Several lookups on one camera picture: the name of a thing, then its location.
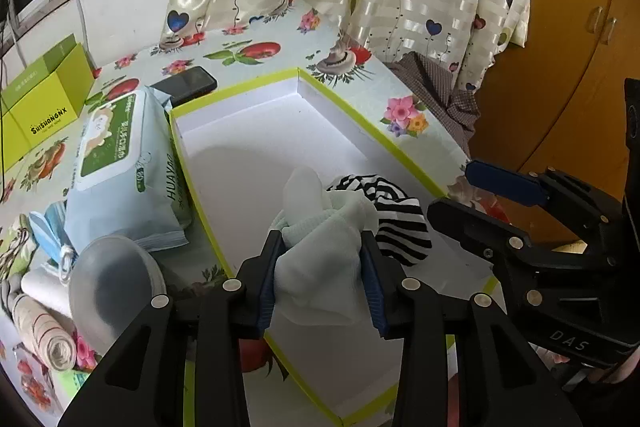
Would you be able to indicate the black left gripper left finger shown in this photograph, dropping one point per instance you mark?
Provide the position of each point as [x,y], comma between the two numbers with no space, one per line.
[258,298]

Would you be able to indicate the clear plastic round container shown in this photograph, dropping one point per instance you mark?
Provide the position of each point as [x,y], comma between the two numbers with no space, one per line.
[111,282]

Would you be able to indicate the beige striped cloth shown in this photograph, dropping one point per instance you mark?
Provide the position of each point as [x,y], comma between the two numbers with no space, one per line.
[43,335]

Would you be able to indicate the wet wipes pack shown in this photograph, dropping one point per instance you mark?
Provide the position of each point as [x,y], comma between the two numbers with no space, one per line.
[127,178]

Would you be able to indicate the wooden cabinet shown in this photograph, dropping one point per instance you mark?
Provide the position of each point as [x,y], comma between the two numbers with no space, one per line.
[558,101]

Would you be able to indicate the lime green cardboard box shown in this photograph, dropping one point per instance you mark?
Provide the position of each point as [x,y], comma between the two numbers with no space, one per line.
[45,98]

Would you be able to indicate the pale mint sock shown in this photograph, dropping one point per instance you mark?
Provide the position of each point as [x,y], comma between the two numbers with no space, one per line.
[317,279]

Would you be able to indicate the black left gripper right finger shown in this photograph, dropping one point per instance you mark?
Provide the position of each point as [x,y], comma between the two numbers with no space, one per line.
[381,278]

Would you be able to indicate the brown checkered cloth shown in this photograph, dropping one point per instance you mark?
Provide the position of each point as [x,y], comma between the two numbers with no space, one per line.
[455,109]

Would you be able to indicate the white tray box green rim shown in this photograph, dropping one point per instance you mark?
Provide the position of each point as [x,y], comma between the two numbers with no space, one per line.
[238,147]

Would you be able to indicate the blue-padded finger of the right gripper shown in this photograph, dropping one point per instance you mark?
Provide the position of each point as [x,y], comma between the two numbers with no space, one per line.
[505,181]

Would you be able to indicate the black smartphone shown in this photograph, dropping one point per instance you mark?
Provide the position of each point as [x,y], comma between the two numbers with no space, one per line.
[183,87]

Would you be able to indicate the black white striped sock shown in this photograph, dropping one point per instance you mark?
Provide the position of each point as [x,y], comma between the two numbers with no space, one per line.
[402,228]

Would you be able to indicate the black mounted camera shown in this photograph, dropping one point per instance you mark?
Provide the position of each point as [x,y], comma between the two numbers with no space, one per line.
[632,101]

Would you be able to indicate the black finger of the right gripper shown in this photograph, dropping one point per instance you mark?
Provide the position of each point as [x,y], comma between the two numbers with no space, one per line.
[483,236]

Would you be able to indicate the blue face mask pack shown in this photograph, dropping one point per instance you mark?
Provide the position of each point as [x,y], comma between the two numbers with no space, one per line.
[48,228]

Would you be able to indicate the rolled white towel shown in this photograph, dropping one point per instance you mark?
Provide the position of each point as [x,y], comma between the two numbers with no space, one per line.
[47,289]

